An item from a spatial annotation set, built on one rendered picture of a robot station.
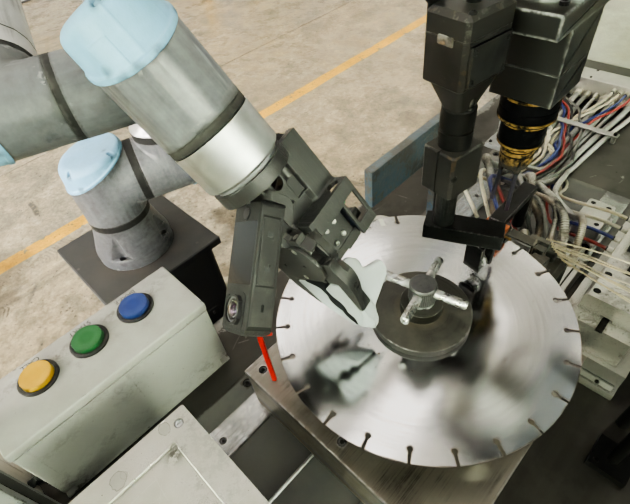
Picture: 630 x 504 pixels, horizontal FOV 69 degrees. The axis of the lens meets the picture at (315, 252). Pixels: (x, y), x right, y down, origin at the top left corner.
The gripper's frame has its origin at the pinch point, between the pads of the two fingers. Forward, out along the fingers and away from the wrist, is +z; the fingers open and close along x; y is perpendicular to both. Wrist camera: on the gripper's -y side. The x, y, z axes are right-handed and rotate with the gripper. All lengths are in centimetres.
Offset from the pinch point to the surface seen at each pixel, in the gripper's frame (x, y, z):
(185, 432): 13.6, -18.5, -2.0
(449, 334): -4.7, 4.3, 6.9
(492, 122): 29, 74, 29
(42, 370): 31.2, -22.5, -13.7
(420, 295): -3.4, 5.4, 1.7
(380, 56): 190, 226, 62
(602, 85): 13, 94, 39
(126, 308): 30.8, -10.8, -10.7
